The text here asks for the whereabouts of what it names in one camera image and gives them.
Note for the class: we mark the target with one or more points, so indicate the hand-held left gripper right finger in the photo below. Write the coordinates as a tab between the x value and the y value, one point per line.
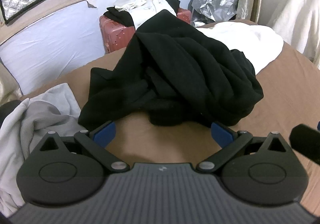
221	134

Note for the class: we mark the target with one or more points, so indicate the white fluffy duvet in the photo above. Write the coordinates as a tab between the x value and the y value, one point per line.
237	38

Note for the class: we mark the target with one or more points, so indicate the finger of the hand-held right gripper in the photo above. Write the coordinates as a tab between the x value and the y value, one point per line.
307	142

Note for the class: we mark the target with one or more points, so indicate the black fleece garment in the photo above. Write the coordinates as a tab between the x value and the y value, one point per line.
175	63

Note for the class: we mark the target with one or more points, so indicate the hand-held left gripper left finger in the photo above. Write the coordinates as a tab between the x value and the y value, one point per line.
106	132

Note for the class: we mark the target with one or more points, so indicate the pink suitcase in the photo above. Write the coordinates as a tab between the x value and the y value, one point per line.
115	33

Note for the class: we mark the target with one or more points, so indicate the dark cloth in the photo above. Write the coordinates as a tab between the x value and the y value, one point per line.
8	111

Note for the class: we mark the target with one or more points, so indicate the cream crumpled cloth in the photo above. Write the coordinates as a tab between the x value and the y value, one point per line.
130	1

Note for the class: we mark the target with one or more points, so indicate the white floral cloth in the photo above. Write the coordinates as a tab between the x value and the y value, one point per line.
145	11

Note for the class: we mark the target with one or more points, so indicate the black cloth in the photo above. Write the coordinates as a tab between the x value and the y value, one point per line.
120	16
171	3

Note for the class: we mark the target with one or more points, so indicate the light grey garment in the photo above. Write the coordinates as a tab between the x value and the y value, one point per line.
25	124

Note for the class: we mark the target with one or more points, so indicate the cream hanging cloth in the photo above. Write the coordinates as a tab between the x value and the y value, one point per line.
295	13

